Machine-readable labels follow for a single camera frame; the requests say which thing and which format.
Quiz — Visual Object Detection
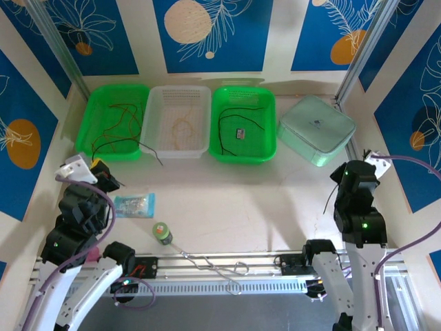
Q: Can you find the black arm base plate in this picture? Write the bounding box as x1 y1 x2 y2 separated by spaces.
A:
279 254 313 277
95 257 159 280

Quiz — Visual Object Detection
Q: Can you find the red cable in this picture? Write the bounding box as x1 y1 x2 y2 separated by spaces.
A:
90 102 137 154
123 101 145 141

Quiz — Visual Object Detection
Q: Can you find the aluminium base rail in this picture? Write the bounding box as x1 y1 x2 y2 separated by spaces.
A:
29 250 407 281

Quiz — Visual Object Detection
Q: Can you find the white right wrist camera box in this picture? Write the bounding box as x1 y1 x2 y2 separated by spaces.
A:
363 150 392 179

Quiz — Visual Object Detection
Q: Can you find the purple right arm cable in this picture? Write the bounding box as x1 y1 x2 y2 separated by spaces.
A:
373 154 441 331

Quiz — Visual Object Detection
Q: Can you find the bent metal wire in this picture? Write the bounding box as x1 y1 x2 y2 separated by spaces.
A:
171 241 249 297

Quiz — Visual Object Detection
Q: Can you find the blue snack packet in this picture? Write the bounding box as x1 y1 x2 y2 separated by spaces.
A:
113 192 156 220

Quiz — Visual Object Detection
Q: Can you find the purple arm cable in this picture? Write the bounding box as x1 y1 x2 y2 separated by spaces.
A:
20 174 155 331
373 154 441 331

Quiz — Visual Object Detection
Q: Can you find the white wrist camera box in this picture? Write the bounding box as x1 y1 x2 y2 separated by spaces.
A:
363 150 392 179
54 154 99 183

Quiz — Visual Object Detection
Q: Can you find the perforated metal cable tray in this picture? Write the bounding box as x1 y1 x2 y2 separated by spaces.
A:
43 278 309 298

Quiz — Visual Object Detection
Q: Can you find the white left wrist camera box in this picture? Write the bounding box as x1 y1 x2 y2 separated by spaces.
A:
54 154 99 183

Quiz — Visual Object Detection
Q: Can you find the small green jar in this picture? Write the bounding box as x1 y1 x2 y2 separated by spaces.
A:
152 221 174 247

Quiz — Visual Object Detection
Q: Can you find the yellow cable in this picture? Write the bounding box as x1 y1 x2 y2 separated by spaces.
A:
171 108 194 151

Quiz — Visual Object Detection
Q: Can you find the pale green square box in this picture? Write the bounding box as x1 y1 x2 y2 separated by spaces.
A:
277 94 358 168

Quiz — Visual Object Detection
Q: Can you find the blue floral wall panel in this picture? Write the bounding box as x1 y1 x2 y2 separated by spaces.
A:
0 50 59 221
373 30 441 214
153 0 275 74
291 0 383 72
41 0 140 77
358 0 441 92
0 0 72 100

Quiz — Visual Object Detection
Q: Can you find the small black controller module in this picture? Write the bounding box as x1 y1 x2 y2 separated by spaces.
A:
109 278 141 304
305 278 334 301

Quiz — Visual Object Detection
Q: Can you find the green plastic basket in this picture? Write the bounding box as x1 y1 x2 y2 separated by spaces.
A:
208 86 278 166
74 84 152 163

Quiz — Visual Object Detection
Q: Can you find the dark red-black cable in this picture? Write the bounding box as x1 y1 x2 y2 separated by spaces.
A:
90 137 165 167

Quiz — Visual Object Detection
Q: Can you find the black cable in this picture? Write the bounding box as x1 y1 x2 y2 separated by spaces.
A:
218 106 267 122
218 114 266 157

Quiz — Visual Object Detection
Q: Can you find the white plastic basket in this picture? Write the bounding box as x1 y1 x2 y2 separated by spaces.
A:
139 86 212 160

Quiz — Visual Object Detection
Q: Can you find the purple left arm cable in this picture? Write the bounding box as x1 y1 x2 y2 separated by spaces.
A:
20 174 155 331

